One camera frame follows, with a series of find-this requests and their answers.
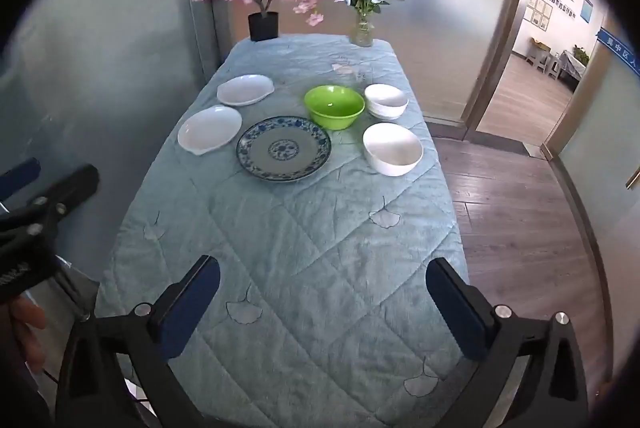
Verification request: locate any person's left hand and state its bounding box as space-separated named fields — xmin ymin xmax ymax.
xmin=10 ymin=295 xmax=48 ymax=374

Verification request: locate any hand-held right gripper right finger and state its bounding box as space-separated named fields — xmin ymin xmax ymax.
xmin=426 ymin=257 xmax=590 ymax=428

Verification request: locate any green plastic bowl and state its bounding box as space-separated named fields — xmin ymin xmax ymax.
xmin=304 ymin=84 xmax=366 ymax=131

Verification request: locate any large white bowl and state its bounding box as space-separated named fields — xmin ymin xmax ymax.
xmin=362 ymin=123 xmax=424 ymax=177

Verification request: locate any wooden door frame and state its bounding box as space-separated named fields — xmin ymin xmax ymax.
xmin=460 ymin=0 xmax=533 ymax=136

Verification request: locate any white scalloped plate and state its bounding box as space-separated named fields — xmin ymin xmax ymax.
xmin=177 ymin=106 xmax=244 ymax=156
xmin=216 ymin=74 xmax=275 ymax=107

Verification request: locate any blue hanging sign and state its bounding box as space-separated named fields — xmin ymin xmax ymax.
xmin=595 ymin=28 xmax=640 ymax=78

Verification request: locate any blue patterned plate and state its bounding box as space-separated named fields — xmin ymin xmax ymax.
xmin=236 ymin=116 xmax=332 ymax=183

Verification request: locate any light blue quilted blanket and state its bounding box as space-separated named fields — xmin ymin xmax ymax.
xmin=95 ymin=34 xmax=471 ymax=428

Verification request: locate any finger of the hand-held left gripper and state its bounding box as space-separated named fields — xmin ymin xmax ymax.
xmin=15 ymin=164 xmax=100 ymax=233
xmin=0 ymin=157 xmax=42 ymax=201

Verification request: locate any small white bowl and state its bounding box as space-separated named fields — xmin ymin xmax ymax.
xmin=364 ymin=83 xmax=409 ymax=120

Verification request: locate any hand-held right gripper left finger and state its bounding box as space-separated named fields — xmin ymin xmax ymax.
xmin=54 ymin=254 xmax=221 ymax=428

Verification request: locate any white stool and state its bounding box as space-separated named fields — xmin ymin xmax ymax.
xmin=525 ymin=38 xmax=561 ymax=76

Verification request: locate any cloth covered table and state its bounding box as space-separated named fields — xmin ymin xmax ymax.
xmin=557 ymin=50 xmax=588 ymax=83

